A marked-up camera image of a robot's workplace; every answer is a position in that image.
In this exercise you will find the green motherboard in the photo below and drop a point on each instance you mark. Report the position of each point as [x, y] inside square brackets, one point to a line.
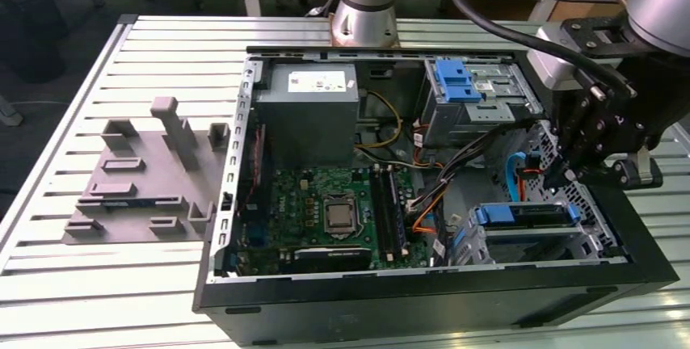
[302, 187]

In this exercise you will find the black graphics card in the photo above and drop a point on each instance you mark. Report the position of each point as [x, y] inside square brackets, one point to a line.
[329, 258]

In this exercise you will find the grey metal foot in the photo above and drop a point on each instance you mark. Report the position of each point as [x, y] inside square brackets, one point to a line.
[10, 116]

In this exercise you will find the black PC case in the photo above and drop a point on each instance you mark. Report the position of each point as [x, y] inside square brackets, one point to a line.
[377, 316]

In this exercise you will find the hard disk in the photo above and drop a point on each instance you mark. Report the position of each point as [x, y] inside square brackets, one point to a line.
[496, 213]

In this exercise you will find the metal disk bay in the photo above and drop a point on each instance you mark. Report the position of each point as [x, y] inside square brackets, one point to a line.
[534, 232]

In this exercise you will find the grey power supply unit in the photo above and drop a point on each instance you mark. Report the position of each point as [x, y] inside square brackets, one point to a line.
[308, 131]

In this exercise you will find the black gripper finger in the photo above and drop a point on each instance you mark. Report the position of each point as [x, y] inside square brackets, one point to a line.
[620, 173]
[593, 123]

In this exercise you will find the blue plastic drive latch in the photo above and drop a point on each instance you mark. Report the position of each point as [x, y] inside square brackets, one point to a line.
[458, 82]

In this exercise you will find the silver CPU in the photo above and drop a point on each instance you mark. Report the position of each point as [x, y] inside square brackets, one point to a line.
[340, 215]

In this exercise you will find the RAM stick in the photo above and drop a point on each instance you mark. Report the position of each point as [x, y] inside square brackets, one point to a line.
[398, 211]

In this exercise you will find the metal drive cage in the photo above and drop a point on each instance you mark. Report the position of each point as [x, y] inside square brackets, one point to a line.
[485, 114]

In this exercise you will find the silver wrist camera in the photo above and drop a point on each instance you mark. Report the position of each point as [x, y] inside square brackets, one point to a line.
[550, 70]

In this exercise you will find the grey parts rack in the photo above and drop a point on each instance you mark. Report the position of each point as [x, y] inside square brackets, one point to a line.
[157, 187]

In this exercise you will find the black RAM slot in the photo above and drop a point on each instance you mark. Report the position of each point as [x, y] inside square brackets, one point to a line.
[381, 211]

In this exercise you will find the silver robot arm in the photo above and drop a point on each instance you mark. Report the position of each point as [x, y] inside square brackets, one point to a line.
[366, 9]

